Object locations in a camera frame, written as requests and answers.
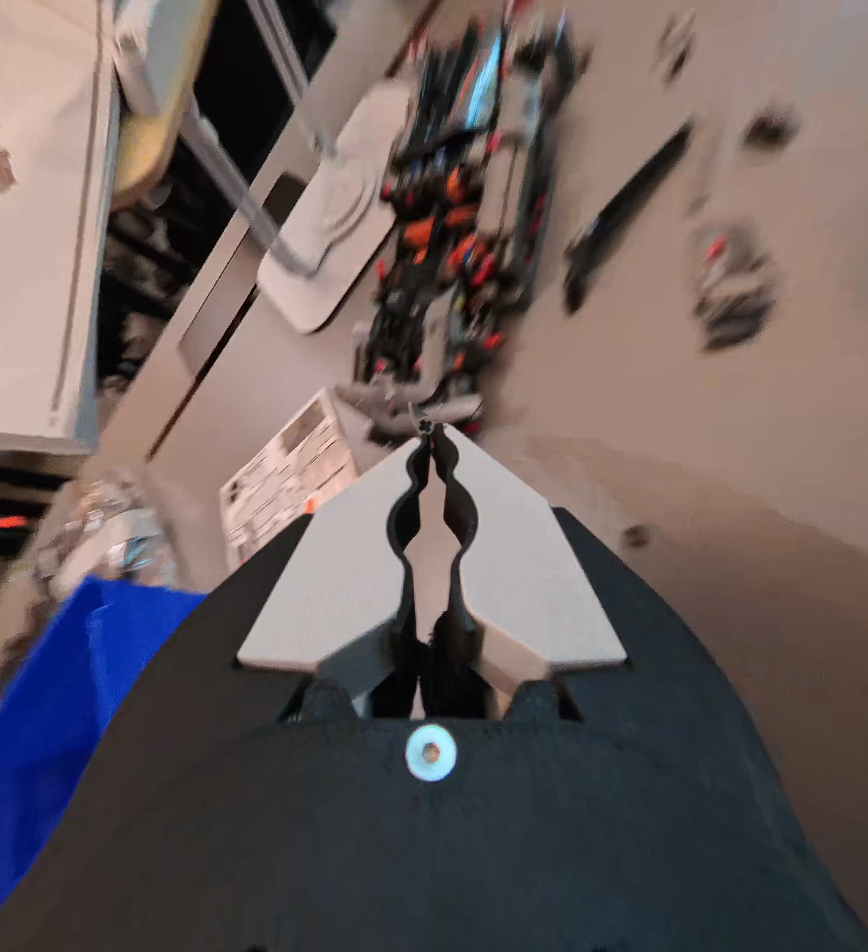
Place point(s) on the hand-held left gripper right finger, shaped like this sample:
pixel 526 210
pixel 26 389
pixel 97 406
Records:
pixel 538 595

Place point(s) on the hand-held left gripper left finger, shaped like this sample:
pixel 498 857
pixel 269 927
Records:
pixel 315 595

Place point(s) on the small black axle connector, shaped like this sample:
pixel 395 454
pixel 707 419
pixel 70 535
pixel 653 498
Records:
pixel 425 428

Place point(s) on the blue bin with square tag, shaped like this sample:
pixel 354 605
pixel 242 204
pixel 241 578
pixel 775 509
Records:
pixel 47 706

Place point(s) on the grey beam sub-assembly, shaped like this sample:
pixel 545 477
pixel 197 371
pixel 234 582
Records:
pixel 731 290

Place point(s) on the toy car model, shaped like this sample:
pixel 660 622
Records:
pixel 493 186

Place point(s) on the tiny dark slope piece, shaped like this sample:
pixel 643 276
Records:
pixel 636 535

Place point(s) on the sticker sheet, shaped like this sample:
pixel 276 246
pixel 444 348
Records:
pixel 285 476

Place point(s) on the clear bag with paper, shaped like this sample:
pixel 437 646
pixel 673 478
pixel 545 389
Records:
pixel 106 535

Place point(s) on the white book stand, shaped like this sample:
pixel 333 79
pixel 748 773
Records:
pixel 330 223

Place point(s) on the grey triangular panel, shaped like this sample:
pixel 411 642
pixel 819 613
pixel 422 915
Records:
pixel 620 216

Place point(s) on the tan background table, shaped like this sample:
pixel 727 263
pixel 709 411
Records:
pixel 151 149

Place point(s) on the black rounded piece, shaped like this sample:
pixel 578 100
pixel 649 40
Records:
pixel 769 128

